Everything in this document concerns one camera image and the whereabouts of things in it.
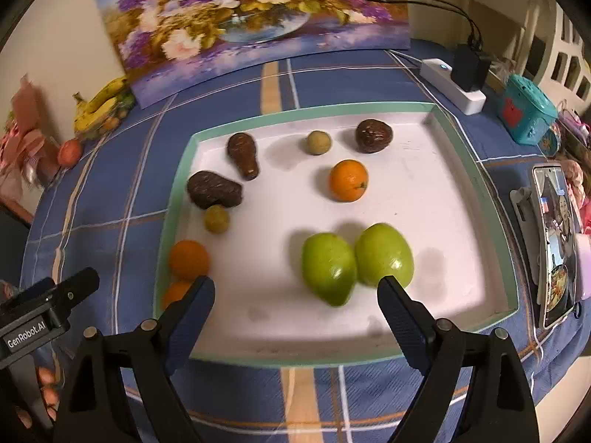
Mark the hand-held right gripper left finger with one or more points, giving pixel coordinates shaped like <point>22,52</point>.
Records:
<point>189,327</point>

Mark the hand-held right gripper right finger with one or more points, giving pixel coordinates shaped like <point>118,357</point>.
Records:
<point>404,327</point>

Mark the green mango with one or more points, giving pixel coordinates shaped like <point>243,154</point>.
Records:
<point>328,267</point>
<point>384,256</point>

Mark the white tray with teal rim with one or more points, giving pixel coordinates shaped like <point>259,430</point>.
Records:
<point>277,286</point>

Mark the brown pear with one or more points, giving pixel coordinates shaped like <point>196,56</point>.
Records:
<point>242,154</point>

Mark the brown wrinkled round fruit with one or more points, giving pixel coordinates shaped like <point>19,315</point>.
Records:
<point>374,135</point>

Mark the cluster of small brown fruits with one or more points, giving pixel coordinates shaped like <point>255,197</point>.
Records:
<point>117,115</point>

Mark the person's left hand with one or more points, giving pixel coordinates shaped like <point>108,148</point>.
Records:
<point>50,397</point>

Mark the plain orange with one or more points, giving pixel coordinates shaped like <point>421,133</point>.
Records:
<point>188,259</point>
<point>177,293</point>

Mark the small yellow-green round fruit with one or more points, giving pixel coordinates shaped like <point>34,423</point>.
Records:
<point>217,219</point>

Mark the brown avocado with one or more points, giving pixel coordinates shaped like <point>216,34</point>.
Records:
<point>214,189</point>

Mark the blue plaid tablecloth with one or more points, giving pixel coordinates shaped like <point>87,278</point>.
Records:
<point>115,194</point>

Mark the orange with stem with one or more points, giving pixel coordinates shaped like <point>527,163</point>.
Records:
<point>348,180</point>

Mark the smartphone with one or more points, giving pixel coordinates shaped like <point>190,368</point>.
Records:
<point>554,240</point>

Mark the red apple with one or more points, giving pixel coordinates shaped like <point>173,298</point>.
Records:
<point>70,152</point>

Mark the pink paper bouquet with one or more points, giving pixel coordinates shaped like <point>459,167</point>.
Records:
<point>25,138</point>

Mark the tan round fruit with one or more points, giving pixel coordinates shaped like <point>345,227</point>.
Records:
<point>318,142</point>

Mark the pile of small toys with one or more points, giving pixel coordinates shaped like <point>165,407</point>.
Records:
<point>577,175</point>

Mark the bunch of bananas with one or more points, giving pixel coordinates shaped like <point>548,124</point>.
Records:
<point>99,104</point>

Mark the teal box with red patch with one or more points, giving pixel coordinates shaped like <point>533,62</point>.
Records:
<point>526,110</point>

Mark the white power strip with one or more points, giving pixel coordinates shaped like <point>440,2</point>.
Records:
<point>436,74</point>

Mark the black charger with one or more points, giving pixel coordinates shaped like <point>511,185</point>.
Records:
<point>468,69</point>

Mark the flower painting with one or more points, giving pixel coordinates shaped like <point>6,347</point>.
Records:
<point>231,32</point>

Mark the white chair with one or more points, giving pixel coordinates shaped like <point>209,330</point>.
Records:
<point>561,50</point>

